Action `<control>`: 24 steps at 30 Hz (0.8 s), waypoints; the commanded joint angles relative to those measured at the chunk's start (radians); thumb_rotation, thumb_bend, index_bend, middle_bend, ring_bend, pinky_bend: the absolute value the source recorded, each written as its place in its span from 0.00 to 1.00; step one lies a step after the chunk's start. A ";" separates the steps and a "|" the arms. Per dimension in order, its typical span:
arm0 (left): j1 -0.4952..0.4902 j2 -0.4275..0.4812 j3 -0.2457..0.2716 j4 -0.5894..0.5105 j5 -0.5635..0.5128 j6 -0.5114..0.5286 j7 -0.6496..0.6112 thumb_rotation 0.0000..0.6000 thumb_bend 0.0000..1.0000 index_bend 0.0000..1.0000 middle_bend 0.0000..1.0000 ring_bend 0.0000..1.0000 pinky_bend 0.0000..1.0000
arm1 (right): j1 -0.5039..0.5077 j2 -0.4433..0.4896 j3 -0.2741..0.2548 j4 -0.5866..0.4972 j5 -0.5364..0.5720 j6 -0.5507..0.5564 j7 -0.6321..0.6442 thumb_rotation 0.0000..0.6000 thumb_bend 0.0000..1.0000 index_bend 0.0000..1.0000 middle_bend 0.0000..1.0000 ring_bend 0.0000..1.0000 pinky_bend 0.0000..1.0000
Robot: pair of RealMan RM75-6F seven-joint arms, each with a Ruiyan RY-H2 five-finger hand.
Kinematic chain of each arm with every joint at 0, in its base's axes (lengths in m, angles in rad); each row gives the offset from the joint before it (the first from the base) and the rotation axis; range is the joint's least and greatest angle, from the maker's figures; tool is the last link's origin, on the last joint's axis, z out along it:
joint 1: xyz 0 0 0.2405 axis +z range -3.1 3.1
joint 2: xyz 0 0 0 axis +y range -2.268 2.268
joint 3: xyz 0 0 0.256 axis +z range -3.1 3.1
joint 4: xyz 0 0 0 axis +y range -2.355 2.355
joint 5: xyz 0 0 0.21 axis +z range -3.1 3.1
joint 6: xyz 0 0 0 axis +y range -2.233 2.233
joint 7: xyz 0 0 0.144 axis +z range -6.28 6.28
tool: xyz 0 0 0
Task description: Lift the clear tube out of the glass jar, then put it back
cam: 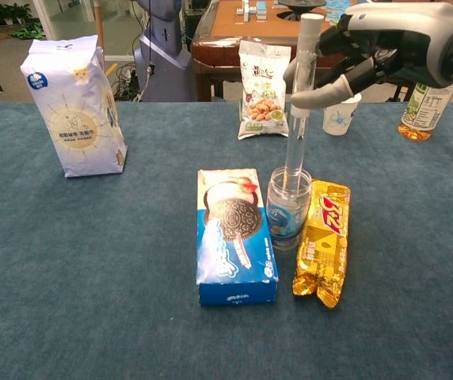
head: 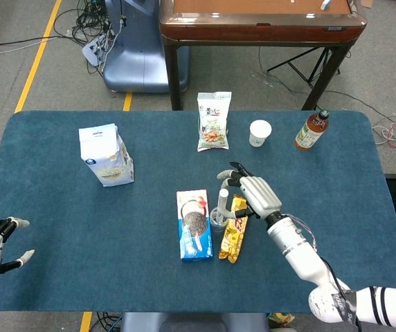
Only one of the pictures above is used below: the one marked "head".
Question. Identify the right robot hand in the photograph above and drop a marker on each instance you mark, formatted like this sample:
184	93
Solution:
258	193

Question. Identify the clear plastic test tube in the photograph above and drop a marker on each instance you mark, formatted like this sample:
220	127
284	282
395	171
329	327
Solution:
223	204

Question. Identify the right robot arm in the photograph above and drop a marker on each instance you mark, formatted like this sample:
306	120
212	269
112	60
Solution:
302	256

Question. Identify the yellow gold snack packet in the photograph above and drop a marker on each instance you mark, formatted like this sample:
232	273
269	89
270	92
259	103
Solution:
232	238

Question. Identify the clear plastic jar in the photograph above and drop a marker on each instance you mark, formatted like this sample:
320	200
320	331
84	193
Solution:
217	225

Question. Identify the white paper cup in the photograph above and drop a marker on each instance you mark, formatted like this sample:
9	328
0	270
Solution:
259	133

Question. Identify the blue Oreo cookie box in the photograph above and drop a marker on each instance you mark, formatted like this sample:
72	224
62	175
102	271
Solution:
194	224

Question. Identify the amber tea bottle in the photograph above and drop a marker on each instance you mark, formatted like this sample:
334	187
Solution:
310	133

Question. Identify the white peanut snack bag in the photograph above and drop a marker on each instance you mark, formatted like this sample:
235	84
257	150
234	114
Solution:
213	117

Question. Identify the blue felt table cover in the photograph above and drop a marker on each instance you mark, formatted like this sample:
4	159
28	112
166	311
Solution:
80	224

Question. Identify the black tripod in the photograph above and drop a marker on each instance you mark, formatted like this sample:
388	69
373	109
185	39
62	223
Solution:
302	67

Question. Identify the grey robot torso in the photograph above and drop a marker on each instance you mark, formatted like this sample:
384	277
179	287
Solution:
191	323

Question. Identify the tall white paper bag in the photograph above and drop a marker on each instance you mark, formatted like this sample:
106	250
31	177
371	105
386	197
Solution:
104	159

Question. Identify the brown mahjong table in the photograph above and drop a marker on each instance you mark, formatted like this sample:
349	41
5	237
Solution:
253	31

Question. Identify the blue white mahjong tile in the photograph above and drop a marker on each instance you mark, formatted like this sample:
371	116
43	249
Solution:
325	4

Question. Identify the white power strip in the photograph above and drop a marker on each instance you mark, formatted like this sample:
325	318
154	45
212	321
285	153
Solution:
92	50

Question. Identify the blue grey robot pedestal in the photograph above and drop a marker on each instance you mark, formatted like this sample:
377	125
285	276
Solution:
139	52

